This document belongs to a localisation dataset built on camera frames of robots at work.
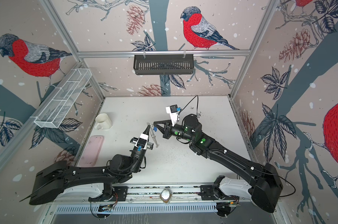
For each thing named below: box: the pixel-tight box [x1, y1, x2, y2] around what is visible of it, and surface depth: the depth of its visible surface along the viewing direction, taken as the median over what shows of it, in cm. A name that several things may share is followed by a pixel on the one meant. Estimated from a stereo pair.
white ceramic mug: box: [94, 112, 113, 131], surface depth 97 cm
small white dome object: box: [159, 188, 173, 204], surface depth 65 cm
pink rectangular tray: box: [77, 135, 105, 168], surface depth 91 cm
